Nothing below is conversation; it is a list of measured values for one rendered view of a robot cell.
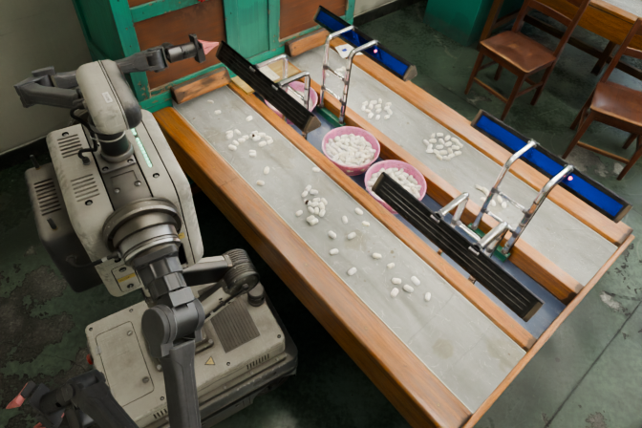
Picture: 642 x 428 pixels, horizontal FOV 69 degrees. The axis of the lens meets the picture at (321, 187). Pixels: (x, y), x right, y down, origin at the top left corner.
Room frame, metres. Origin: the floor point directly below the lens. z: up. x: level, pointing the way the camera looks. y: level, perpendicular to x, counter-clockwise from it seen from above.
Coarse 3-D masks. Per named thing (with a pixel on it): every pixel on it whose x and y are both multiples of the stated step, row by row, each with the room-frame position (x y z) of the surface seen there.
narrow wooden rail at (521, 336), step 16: (240, 96) 1.85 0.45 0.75; (256, 112) 1.76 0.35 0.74; (272, 112) 1.74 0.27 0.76; (288, 128) 1.64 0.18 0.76; (304, 144) 1.54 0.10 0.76; (320, 160) 1.45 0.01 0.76; (336, 176) 1.36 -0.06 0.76; (352, 192) 1.28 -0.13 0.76; (368, 208) 1.21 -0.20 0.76; (384, 208) 1.21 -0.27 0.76; (384, 224) 1.14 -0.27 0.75; (400, 224) 1.14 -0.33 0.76; (400, 240) 1.08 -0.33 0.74; (416, 240) 1.07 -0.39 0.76; (432, 256) 1.00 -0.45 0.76; (448, 272) 0.94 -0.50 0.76; (464, 288) 0.88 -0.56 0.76; (480, 304) 0.82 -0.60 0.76; (496, 320) 0.77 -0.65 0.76; (512, 320) 0.77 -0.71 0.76; (512, 336) 0.72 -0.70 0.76; (528, 336) 0.72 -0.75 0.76
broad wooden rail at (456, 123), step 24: (384, 72) 2.17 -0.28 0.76; (408, 96) 1.98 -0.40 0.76; (432, 96) 2.00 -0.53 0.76; (456, 120) 1.82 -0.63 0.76; (480, 144) 1.67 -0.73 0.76; (528, 168) 1.54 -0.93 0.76; (552, 192) 1.40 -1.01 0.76; (576, 216) 1.29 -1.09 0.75; (600, 216) 1.30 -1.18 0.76; (624, 240) 1.18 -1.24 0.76
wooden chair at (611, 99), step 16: (640, 32) 2.81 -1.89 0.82; (624, 48) 2.80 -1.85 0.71; (608, 80) 2.80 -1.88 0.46; (592, 96) 2.79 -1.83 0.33; (608, 96) 2.62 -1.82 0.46; (624, 96) 2.64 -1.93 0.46; (640, 96) 2.65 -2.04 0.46; (592, 112) 2.48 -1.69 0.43; (608, 112) 2.45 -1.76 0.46; (624, 112) 2.47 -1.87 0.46; (640, 112) 2.49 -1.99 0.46; (624, 128) 2.39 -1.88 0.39; (640, 128) 2.36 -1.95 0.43; (576, 144) 2.47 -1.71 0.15; (624, 144) 2.66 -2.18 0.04; (640, 144) 2.35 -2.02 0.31; (624, 160) 2.34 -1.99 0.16
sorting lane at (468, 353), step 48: (240, 144) 1.52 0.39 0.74; (288, 144) 1.55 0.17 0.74; (288, 192) 1.27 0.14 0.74; (336, 192) 1.29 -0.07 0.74; (336, 240) 1.05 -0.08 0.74; (384, 240) 1.07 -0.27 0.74; (384, 288) 0.86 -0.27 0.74; (432, 288) 0.88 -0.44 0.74; (432, 336) 0.69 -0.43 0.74; (480, 336) 0.71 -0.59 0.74; (480, 384) 0.55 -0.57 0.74
